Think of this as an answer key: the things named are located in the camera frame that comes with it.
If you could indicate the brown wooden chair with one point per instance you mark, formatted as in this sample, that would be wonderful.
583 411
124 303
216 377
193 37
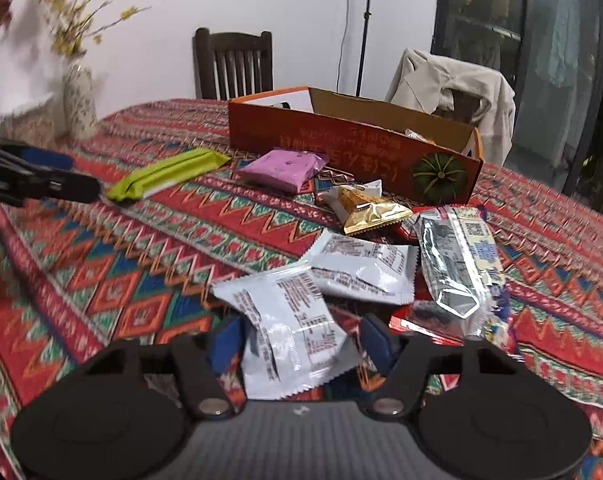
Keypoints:
456 107

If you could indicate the white golden snack packet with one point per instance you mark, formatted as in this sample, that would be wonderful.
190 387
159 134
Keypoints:
331 195

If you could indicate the beige jacket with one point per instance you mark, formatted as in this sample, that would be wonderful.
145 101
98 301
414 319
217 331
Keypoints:
431 80

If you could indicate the black light stand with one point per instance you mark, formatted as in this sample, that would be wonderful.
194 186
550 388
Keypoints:
365 35

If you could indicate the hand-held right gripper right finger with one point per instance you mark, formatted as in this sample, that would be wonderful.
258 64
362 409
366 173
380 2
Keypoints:
376 342

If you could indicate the orange cardboard box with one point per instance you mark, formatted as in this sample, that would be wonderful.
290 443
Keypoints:
331 140

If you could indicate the white patterned vase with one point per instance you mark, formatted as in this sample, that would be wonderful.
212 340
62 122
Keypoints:
80 102

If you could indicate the pink snack packet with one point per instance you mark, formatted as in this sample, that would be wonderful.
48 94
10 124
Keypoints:
281 167

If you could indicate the green snack packet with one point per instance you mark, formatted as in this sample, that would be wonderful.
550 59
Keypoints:
131 192
181 167

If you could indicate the glass sliding door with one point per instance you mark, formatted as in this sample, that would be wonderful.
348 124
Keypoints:
546 110

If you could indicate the long shiny silver snack packet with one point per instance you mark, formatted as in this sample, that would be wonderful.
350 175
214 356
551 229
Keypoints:
456 265

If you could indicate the dark wooden chair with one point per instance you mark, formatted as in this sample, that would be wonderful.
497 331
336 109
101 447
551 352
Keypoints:
231 65

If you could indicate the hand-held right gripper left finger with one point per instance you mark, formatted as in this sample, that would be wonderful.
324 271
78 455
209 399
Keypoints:
226 345

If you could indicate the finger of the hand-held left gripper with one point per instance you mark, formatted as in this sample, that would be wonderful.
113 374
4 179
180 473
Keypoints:
36 157
56 185

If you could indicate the red snack packet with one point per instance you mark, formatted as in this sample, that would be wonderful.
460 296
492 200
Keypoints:
421 320

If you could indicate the yellow flower branches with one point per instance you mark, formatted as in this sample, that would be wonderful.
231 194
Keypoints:
71 25

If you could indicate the beige blurred object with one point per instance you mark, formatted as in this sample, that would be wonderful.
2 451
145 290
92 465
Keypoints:
29 125

